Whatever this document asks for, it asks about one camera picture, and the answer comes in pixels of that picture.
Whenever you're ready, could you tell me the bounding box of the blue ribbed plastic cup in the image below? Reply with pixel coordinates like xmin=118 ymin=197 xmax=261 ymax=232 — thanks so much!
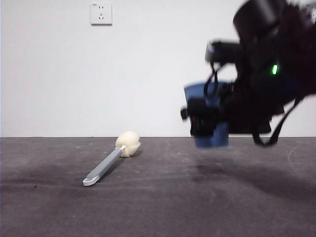
xmin=184 ymin=81 xmax=230 ymax=149

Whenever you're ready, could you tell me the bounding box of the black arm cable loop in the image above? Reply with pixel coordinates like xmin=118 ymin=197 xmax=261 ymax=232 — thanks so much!
xmin=251 ymin=93 xmax=306 ymax=147

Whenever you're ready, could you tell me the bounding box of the cup brush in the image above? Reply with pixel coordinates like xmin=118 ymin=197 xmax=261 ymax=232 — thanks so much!
xmin=82 ymin=130 xmax=141 ymax=187

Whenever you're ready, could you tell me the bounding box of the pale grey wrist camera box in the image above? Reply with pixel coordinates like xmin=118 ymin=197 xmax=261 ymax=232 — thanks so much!
xmin=204 ymin=43 xmax=218 ymax=62

